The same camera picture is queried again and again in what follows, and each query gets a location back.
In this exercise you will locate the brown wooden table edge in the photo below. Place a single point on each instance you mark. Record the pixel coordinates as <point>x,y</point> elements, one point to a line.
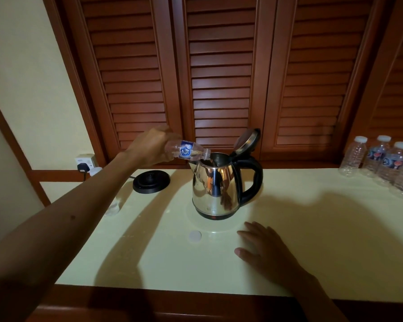
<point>205,306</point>

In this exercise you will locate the person's left hand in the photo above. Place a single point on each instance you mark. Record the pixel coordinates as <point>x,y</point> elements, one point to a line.
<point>147,147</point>

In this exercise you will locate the person's left forearm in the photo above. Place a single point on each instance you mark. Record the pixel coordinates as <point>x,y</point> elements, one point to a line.
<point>63,228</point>

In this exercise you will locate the person's right hand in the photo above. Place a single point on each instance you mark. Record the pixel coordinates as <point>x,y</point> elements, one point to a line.
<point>272,258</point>

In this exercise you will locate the brown louvered wooden door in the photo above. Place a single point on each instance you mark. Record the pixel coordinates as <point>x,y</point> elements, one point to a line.
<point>315,77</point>
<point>394,97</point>
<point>127,70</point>
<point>221,73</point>

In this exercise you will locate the capped blue-label water bottle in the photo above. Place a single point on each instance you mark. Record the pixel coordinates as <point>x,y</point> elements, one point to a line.
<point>374,157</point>
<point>391,164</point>

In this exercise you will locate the stainless steel electric kettle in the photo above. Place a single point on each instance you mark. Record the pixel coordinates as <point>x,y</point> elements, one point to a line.
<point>216,187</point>

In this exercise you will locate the black round kettle base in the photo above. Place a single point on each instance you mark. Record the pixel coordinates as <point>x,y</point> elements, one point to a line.
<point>151,182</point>

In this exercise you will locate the black power plug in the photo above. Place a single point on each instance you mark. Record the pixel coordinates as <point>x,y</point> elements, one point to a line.
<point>83,167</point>

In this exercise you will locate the person's right middle finger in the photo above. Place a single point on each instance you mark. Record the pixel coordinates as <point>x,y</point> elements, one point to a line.
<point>254,231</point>

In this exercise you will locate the person's right little finger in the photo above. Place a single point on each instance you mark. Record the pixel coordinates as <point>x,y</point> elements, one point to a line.
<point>276,234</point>

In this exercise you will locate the person's left fingers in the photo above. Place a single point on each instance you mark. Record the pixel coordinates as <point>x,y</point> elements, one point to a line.
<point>166,133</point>

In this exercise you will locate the brown wooden wall trim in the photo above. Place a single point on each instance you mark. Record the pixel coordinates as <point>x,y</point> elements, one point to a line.
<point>10,140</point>

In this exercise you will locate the person's right thumb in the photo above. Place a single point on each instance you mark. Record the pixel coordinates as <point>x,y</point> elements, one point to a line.
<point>244,254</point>

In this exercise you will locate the clear capped water bottle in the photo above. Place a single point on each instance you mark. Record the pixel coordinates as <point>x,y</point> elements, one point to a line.
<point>113,207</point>

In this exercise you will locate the white bottle cap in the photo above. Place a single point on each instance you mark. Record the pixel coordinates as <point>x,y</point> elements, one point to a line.
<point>195,236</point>

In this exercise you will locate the clear unlabelled water bottle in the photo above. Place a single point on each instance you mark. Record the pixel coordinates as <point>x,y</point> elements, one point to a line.
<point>352,157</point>

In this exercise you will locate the white wall socket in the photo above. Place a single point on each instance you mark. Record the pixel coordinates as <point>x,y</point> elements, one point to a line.
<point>87,159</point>

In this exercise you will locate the person's right forearm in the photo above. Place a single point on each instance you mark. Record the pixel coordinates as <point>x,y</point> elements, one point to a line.
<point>319,301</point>

